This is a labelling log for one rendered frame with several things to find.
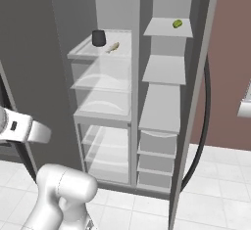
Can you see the grey fridge freezer cabinet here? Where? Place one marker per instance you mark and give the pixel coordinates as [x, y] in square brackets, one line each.
[135, 77]

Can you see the white fridge drawer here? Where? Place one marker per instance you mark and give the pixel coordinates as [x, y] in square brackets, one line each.
[155, 162]
[154, 179]
[158, 142]

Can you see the grey fridge door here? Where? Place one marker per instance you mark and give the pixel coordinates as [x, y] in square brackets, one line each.
[196, 77]

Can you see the white fridge shelf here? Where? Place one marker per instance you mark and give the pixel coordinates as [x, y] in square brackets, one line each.
[161, 110]
[165, 69]
[163, 28]

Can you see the clear freezer basket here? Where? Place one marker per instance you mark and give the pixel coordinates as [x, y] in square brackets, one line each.
[106, 155]

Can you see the clear freezer shelf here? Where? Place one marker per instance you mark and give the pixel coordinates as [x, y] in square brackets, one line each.
[121, 41]

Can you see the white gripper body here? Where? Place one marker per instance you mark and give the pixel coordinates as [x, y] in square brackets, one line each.
[40, 133]

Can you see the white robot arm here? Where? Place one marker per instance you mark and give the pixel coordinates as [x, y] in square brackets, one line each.
[62, 188]

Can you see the black cup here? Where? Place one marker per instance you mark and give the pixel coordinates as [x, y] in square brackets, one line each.
[98, 38]

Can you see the dark grey freezer door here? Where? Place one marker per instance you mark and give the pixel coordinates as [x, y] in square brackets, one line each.
[36, 44]

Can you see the green lime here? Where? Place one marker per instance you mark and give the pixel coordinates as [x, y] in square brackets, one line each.
[177, 23]

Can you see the clear freezer drawer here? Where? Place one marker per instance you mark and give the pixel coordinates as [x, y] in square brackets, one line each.
[104, 101]
[101, 75]

